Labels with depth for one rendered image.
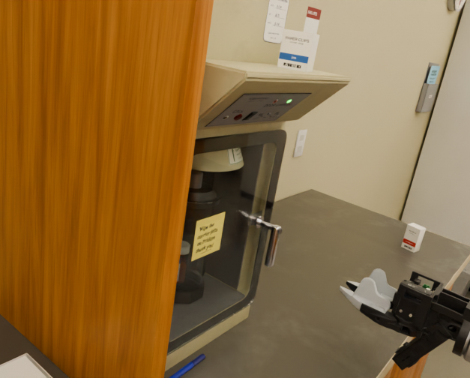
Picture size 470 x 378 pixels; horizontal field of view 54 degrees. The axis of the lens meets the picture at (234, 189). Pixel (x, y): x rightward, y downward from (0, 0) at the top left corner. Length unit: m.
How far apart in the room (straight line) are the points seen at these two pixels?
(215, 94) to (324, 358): 0.64
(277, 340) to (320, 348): 0.09
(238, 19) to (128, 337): 0.51
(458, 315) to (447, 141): 2.94
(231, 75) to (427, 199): 3.26
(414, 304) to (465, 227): 2.98
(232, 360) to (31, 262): 0.43
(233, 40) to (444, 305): 0.53
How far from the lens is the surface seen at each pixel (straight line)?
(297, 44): 0.78
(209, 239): 0.82
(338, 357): 1.07
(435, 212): 3.79
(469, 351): 0.81
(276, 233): 0.91
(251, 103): 0.68
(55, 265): 0.84
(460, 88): 3.67
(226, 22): 0.73
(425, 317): 0.81
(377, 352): 1.12
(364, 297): 0.84
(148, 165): 0.60
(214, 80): 0.62
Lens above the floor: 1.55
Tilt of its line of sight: 19 degrees down
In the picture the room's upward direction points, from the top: 9 degrees clockwise
